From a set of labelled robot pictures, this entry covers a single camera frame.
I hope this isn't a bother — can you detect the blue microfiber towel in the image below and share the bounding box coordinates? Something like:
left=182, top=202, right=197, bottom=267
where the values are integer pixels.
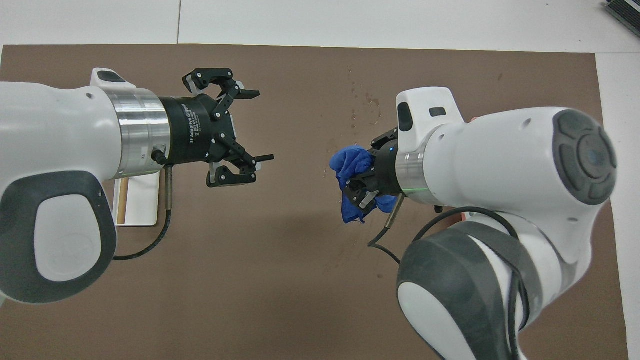
left=329, top=144, right=399, bottom=225

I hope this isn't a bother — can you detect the wooden dowel rod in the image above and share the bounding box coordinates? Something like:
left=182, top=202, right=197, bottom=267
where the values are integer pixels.
left=117, top=177, right=132, bottom=225

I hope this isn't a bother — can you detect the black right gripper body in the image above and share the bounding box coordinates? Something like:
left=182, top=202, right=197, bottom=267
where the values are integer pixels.
left=371, top=146, right=404, bottom=198

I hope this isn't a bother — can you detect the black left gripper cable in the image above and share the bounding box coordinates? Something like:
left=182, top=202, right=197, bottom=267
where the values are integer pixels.
left=113, top=149, right=175, bottom=261

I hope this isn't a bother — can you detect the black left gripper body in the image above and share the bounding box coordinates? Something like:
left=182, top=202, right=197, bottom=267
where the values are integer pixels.
left=160, top=93, right=239, bottom=167

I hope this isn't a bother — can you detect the grey ribbed device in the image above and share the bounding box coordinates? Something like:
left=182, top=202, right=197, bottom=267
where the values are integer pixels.
left=602, top=0, right=640, bottom=27

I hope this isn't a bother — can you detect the white towel rack base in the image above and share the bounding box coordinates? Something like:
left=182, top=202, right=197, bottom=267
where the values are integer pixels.
left=112, top=169, right=162, bottom=227

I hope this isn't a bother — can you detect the brown table mat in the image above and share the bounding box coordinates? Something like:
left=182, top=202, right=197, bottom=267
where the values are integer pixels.
left=0, top=44, right=630, bottom=360

